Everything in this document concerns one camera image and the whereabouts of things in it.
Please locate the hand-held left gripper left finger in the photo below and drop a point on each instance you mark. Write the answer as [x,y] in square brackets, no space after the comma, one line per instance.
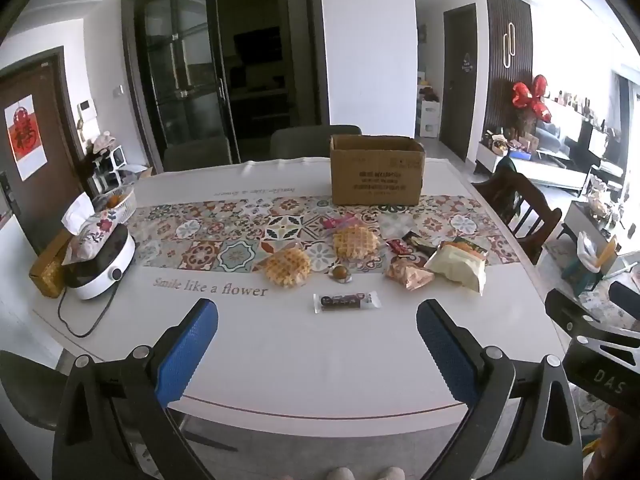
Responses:
[187,350]

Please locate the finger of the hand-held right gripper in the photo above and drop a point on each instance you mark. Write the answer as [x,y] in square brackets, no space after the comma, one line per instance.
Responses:
[565,310]
[627,300]

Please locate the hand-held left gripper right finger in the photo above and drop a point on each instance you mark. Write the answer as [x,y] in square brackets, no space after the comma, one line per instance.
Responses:
[447,350]

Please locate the cream snack bag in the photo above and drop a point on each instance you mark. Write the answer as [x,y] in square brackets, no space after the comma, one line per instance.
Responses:
[457,270]

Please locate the orange patterned snack packet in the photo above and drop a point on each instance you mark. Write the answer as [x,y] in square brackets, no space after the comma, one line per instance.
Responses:
[407,274]

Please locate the green and orange snack packet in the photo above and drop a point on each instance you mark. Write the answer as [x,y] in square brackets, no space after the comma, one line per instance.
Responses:
[467,247]

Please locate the dark chocolate bar packet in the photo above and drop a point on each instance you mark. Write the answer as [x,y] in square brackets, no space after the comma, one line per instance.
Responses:
[346,301]

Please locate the dark snack packet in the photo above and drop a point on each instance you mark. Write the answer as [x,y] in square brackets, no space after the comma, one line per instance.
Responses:
[420,241]

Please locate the small red snack packet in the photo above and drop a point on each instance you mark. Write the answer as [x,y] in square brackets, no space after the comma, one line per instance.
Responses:
[400,246]

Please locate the bagged yellow waffle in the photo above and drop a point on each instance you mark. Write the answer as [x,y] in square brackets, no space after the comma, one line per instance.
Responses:
[356,242]
[287,266]

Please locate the small round sweet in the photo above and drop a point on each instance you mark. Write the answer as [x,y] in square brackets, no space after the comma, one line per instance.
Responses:
[339,272]

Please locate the pink snack packet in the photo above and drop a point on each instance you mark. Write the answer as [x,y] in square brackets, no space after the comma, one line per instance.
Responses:
[334,222]

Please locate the brown cardboard box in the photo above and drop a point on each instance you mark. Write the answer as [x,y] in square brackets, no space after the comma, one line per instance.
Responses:
[377,170]

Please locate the green plastic stool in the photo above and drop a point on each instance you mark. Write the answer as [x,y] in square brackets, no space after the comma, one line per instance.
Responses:
[582,272]

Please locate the tile print tablecloth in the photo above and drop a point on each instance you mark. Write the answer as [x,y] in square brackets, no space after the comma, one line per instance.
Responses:
[250,335]

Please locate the dark wooden chair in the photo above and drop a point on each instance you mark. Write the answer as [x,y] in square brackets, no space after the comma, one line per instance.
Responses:
[527,210]

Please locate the white electric cooker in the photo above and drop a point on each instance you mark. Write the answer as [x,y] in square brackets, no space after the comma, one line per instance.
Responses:
[102,272]

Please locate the person's grey slipper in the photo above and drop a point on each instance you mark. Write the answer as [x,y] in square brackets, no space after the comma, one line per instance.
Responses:
[390,473]
[341,473]

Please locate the floral tissue box cover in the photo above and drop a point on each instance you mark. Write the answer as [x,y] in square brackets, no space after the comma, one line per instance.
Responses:
[92,234]

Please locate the white plastic basket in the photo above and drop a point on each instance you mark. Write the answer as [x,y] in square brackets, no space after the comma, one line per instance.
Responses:
[125,207]

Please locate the yellow patterned box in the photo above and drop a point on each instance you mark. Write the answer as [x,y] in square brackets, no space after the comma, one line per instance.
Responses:
[47,270]

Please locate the blue sofa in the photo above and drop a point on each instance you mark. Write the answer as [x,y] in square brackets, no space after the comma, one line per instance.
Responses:
[550,141]

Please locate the grey upholstered chair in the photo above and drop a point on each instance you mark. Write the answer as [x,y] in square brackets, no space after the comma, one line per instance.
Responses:
[197,152]
[315,141]

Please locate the red foil balloons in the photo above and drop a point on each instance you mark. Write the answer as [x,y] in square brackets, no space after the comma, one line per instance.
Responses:
[532,96]

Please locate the dark interior door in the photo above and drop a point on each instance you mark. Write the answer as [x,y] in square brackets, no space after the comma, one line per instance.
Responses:
[457,85]

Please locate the brown entrance door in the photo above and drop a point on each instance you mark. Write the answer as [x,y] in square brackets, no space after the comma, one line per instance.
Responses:
[50,125]

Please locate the red paper door poster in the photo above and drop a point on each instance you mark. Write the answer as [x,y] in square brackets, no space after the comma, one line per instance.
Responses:
[24,135]

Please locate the black framed glass sliding door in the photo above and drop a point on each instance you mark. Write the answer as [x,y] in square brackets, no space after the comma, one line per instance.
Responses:
[200,75]

